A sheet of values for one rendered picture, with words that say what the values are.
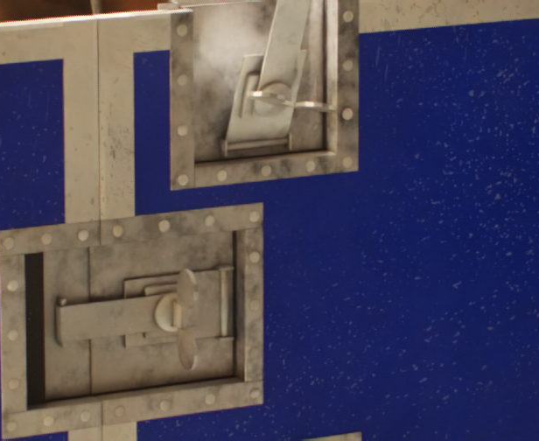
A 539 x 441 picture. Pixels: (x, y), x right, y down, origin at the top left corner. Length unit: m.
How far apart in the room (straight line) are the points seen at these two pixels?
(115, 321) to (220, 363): 0.08
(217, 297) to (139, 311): 0.06
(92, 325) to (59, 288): 0.03
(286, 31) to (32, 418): 0.28
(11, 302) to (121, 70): 0.15
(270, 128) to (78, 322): 0.17
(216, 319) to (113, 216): 0.11
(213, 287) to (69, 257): 0.10
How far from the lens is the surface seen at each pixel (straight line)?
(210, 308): 2.10
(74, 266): 2.06
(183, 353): 2.07
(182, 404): 2.09
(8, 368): 2.04
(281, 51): 2.05
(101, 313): 2.06
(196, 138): 2.07
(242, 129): 2.08
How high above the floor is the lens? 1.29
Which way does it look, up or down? 13 degrees down
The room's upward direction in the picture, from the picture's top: straight up
